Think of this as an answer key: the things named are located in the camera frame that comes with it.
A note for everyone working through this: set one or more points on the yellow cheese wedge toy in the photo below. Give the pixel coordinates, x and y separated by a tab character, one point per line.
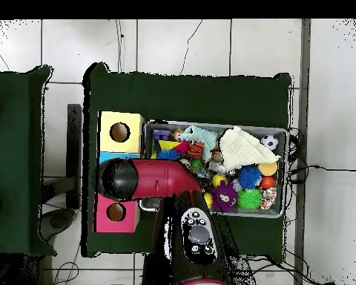
167	145

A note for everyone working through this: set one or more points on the green spiky rubber ball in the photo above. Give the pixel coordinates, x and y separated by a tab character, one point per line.
249	199

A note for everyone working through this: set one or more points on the green cloth side table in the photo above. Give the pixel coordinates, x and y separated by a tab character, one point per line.
12	163

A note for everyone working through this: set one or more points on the shallow metal mesh bin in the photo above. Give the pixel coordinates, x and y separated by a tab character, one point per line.
255	130

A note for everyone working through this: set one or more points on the purple spiky monster toy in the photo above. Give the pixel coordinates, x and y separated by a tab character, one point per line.
224	196

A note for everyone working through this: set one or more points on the orange rubber ball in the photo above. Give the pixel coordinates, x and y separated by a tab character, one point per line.
267	182

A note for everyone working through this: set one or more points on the cream knitted cloth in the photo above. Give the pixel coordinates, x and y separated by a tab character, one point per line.
243	148

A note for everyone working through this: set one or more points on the pale orange foam ball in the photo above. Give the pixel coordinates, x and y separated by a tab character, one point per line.
268	169

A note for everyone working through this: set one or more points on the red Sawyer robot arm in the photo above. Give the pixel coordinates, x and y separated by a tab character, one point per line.
166	178

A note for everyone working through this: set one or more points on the small soccer ball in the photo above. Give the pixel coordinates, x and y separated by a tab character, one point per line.
269	142

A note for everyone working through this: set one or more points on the dark green table cloth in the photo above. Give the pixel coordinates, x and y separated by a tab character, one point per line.
181	95

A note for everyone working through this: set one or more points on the blue spiky rubber ball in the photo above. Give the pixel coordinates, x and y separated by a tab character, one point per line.
249	176
167	155

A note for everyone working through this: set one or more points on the mint knitted cloth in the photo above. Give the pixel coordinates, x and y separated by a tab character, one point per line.
201	136

